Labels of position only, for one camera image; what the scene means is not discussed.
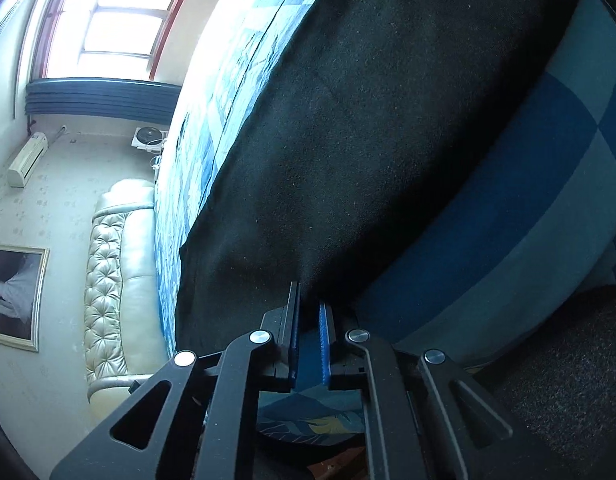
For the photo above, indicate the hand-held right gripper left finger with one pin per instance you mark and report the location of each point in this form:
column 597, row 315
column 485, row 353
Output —
column 293, row 332

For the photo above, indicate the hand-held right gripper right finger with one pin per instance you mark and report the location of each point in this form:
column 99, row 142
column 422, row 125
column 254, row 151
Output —
column 324, row 347

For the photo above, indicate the black pants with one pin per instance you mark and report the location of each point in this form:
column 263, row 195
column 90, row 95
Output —
column 368, row 135

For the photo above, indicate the cream tufted headboard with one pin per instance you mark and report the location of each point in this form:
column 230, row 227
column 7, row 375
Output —
column 123, row 280

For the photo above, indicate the blue patterned bed sheet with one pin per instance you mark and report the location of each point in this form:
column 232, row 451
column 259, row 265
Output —
column 513, row 240

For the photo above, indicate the dark speckled cloth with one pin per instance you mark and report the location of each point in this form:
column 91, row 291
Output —
column 563, row 390

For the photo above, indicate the dark blue curtain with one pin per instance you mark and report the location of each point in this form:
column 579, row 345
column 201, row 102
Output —
column 98, row 100

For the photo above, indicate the gold framed wall picture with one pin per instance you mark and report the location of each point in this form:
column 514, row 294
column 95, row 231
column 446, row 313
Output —
column 13, row 295

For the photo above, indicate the white wall air conditioner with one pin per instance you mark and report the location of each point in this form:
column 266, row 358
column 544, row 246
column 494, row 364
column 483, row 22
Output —
column 28, row 159

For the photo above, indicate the window with brown frame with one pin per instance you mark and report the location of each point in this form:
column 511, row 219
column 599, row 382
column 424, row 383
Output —
column 123, row 15

